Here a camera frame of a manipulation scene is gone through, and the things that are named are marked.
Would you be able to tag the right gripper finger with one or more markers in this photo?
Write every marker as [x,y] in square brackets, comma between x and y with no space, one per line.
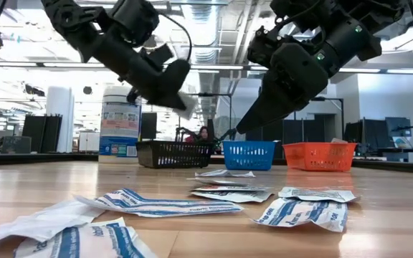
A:
[264,113]

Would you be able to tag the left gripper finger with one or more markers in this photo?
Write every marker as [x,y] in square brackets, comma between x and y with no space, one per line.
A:
[167,84]

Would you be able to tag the white drug facts packet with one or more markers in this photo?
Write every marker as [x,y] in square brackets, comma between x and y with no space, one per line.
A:
[228,184]
[317,194]
[233,196]
[188,104]

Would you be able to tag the blue plastic basket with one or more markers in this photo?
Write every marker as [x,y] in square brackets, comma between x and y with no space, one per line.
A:
[249,155]

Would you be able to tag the black plastic basket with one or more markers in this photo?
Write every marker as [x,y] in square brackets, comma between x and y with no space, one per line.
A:
[174,154]

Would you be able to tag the orange label ointment packet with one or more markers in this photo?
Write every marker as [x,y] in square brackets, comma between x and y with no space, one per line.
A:
[339,140]

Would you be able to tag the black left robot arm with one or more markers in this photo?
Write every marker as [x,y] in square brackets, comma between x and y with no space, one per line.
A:
[74,21]

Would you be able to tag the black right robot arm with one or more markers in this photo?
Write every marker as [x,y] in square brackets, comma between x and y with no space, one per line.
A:
[371,14]

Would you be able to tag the black monitor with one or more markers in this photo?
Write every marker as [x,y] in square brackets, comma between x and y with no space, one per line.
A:
[149,125]

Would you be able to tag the round black speaker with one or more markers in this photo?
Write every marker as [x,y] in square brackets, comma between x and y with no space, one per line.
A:
[87,90]

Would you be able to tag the ceiling light strip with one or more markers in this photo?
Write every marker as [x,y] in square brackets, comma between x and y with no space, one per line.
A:
[360,70]
[411,71]

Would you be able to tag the person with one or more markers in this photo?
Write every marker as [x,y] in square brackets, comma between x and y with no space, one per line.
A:
[203,134]

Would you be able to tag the white wipes canister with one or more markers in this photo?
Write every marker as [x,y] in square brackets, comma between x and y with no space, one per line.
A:
[118,125]

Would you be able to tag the orange plastic basket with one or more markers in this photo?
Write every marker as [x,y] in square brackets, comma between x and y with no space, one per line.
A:
[319,156]

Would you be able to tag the white building pillar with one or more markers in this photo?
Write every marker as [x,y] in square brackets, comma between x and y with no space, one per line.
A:
[60,122]

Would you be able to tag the white cabinet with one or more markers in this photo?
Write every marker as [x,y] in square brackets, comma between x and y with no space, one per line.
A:
[89,141]

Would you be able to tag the crumpled blue striped bandage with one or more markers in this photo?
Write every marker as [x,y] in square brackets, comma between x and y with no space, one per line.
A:
[84,242]
[301,214]

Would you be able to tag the black partition panels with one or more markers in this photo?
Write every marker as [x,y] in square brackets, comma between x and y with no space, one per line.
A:
[41,132]

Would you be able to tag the blue screen monitor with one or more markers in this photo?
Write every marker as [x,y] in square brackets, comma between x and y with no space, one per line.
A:
[398,129]

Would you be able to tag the grey box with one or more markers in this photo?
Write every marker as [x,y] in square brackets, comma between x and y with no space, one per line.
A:
[16,145]

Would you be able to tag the plain white bandage wrapper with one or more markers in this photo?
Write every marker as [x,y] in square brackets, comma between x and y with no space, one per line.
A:
[41,220]

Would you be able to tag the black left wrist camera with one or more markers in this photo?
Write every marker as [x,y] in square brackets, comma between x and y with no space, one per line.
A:
[135,19]

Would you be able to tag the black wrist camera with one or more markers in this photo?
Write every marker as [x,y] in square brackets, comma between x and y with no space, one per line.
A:
[135,19]
[299,14]

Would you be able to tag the black metal rig frame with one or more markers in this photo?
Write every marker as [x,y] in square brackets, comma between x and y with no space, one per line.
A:
[335,100]
[221,95]

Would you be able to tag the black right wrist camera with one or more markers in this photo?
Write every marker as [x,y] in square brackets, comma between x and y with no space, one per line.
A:
[299,14]

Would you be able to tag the silver ventilation duct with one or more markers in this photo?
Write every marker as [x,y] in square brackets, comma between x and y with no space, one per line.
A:
[206,28]

